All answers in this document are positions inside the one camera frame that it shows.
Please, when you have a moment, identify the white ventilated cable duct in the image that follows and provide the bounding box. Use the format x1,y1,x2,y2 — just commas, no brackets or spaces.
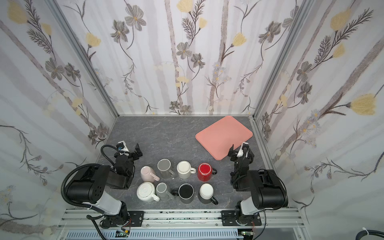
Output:
65,229,244,240

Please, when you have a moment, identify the black mounting plate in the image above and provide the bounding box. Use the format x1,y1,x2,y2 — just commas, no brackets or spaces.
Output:
128,211,145,228
221,210,262,227

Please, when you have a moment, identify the aluminium corner post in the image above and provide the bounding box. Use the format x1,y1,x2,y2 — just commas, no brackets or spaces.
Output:
45,0,120,118
252,0,316,119

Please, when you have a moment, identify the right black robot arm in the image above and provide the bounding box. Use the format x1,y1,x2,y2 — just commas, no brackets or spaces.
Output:
228,142,289,226

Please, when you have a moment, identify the white ribbed-base mug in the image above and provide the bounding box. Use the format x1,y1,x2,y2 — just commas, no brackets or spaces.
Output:
137,182,160,203

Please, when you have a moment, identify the white mug red inside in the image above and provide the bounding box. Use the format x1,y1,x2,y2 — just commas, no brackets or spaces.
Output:
177,161,197,179

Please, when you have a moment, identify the small grey mug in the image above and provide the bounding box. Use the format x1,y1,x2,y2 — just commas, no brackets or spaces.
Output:
156,183,174,201

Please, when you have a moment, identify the black mug grey rim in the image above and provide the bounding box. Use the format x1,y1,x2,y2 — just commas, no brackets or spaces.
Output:
171,183,195,204

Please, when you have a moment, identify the black cable bottom right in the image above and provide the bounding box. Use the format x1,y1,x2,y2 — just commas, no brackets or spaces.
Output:
355,228,384,240

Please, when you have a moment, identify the left aluminium corner post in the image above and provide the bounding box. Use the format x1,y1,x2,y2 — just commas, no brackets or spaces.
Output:
45,0,120,118

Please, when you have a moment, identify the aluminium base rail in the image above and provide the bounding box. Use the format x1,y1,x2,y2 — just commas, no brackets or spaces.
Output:
55,208,305,230

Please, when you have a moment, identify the pink plastic tray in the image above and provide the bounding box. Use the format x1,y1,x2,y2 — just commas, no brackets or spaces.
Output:
196,116,253,161

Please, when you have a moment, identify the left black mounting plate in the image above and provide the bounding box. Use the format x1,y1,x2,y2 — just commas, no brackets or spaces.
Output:
128,211,145,228

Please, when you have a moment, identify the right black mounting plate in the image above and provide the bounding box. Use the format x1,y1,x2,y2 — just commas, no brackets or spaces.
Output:
221,210,262,227

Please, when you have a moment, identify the red mug black handle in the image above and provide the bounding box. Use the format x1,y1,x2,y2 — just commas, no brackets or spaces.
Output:
198,163,218,182

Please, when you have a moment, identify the tall grey mug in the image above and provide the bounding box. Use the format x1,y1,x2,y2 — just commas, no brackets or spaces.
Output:
157,159,175,179

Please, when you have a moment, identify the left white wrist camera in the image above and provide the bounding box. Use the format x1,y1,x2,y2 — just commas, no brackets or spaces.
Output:
116,141,130,154

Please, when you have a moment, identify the right aluminium corner post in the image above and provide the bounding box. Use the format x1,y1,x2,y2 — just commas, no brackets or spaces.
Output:
252,0,316,119

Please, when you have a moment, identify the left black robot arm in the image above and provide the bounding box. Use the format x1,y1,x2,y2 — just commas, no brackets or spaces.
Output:
61,141,144,230

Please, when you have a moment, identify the black mug white base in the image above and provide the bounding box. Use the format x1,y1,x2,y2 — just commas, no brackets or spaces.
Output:
198,184,219,205

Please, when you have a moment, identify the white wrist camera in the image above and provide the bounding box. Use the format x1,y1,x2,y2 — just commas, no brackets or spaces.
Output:
116,141,130,154
237,142,249,158

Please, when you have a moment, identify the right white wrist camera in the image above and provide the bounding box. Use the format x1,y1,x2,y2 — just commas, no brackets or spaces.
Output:
237,142,249,158

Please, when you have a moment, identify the pale pink mug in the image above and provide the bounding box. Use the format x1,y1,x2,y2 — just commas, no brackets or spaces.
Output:
140,166,160,183

